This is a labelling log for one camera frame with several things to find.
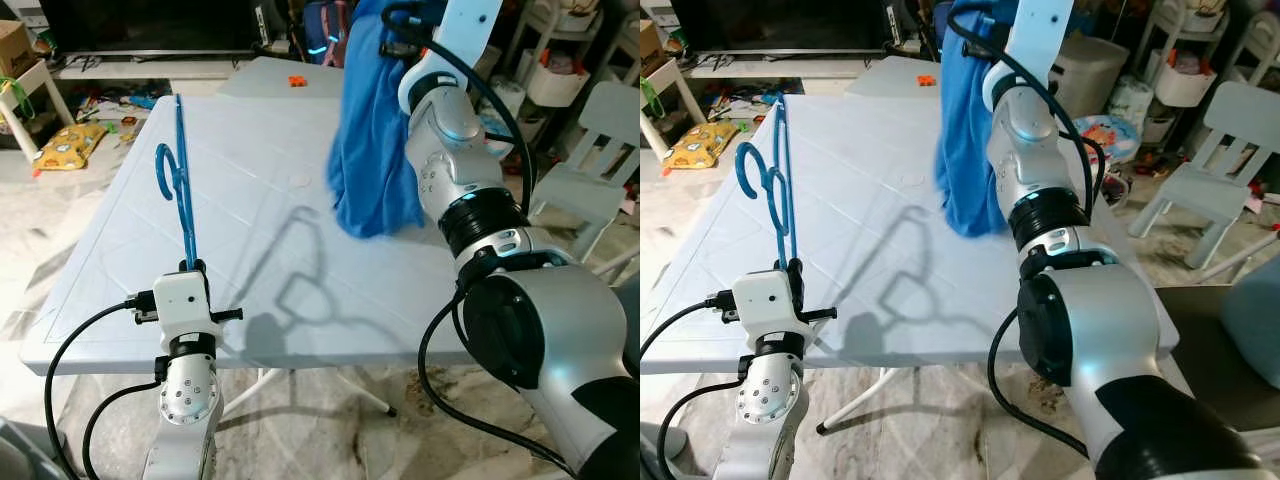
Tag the blue plastic hanger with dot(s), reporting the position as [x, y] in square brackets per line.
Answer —
[790, 235]
[188, 220]

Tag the blue knit sweater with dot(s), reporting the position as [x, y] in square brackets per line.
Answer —
[365, 150]
[965, 150]

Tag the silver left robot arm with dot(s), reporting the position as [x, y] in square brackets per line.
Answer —
[185, 400]
[765, 400]

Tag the white plastic folding table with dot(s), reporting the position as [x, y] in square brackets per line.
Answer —
[280, 270]
[900, 280]

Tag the yellow patterned pack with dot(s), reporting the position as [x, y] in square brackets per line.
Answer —
[70, 145]
[700, 145]

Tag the white TV stand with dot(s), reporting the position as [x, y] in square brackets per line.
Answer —
[790, 66]
[150, 68]

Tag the grey plastic table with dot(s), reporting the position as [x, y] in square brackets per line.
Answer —
[890, 78]
[270, 78]

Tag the small white side table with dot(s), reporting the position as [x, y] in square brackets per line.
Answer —
[30, 80]
[668, 85]

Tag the white children's chair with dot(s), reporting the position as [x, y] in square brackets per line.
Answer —
[1240, 115]
[610, 110]

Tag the black television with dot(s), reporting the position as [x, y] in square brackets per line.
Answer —
[780, 25]
[150, 25]

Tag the cardboard box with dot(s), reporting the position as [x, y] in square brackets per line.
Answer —
[648, 42]
[15, 45]

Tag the dark blue backpack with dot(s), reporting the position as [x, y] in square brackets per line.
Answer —
[320, 30]

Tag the white storage trolley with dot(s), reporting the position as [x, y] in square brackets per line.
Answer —
[555, 85]
[1180, 85]

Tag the grey folding chair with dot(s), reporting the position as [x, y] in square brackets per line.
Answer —
[1200, 340]

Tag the light blue pillow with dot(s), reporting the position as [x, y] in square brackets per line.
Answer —
[1260, 310]

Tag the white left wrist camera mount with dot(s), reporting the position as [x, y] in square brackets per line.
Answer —
[765, 300]
[180, 305]

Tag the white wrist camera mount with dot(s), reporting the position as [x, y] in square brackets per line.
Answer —
[180, 305]
[765, 300]
[470, 30]
[1040, 30]

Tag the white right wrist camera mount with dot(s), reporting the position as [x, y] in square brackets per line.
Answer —
[470, 30]
[1040, 30]

